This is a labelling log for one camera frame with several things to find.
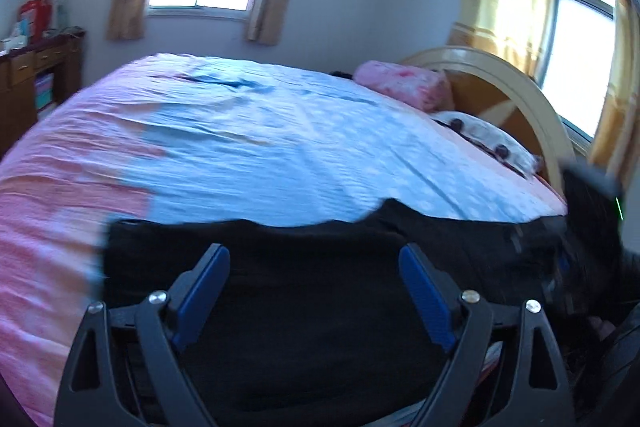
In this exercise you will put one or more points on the white box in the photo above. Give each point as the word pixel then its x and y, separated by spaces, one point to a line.
pixel 15 39

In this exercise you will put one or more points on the white dotted pillow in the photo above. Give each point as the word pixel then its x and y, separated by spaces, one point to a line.
pixel 492 139

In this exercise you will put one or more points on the printed pink blue bed sheet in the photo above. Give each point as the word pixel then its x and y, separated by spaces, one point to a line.
pixel 250 147

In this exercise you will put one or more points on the black pants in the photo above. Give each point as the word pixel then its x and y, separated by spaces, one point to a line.
pixel 310 297

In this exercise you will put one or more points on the wooden bed headboard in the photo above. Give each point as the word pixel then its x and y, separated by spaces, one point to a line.
pixel 510 82

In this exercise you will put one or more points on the blue storage box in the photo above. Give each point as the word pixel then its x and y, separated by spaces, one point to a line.
pixel 44 91

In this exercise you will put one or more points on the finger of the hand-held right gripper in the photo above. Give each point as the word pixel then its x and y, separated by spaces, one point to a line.
pixel 561 264

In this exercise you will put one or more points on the wooden cabinet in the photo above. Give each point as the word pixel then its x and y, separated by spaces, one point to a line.
pixel 22 72

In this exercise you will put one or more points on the red bag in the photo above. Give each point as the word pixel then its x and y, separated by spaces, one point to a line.
pixel 36 17

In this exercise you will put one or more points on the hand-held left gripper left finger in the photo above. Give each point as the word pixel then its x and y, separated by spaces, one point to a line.
pixel 200 297

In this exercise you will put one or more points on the large window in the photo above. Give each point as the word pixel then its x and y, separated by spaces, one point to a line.
pixel 580 47

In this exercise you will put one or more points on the pink folded blanket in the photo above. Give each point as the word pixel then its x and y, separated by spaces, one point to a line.
pixel 402 82

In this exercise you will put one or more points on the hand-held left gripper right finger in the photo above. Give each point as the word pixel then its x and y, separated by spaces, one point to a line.
pixel 431 302

